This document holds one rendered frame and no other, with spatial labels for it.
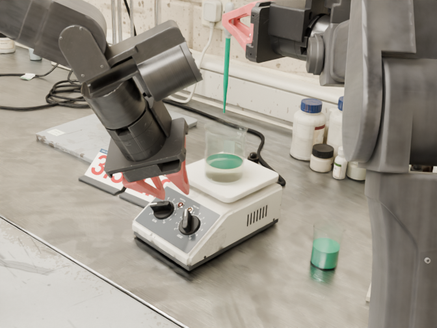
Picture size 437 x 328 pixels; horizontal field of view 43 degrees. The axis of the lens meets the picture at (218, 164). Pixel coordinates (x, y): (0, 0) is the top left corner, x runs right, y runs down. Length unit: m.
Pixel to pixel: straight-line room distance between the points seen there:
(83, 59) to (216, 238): 0.33
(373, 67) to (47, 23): 0.36
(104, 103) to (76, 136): 0.58
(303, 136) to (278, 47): 0.44
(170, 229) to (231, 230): 0.09
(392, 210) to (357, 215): 0.64
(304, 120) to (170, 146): 0.48
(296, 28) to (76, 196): 0.50
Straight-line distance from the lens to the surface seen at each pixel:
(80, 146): 1.15
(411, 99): 0.32
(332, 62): 0.54
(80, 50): 0.58
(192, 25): 1.45
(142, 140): 0.65
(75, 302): 0.75
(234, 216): 0.80
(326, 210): 0.96
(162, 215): 0.82
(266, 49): 0.69
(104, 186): 1.00
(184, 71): 0.60
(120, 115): 0.62
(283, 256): 0.83
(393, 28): 0.34
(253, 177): 0.85
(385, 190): 0.32
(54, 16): 0.59
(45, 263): 0.82
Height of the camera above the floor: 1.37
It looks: 26 degrees down
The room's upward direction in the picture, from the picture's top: 3 degrees clockwise
